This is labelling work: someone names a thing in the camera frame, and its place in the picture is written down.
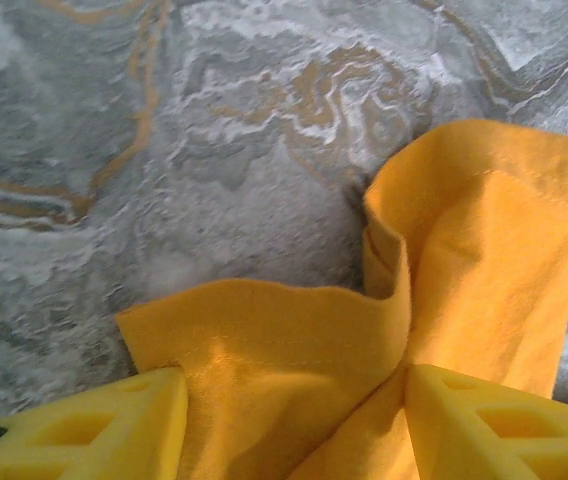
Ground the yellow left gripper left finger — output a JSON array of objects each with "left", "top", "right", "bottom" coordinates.
[{"left": 0, "top": 367, "right": 189, "bottom": 480}]

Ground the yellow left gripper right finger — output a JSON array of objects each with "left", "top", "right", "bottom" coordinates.
[{"left": 403, "top": 363, "right": 568, "bottom": 480}]

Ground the orange t-shirt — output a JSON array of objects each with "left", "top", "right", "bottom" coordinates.
[{"left": 113, "top": 118, "right": 568, "bottom": 480}]

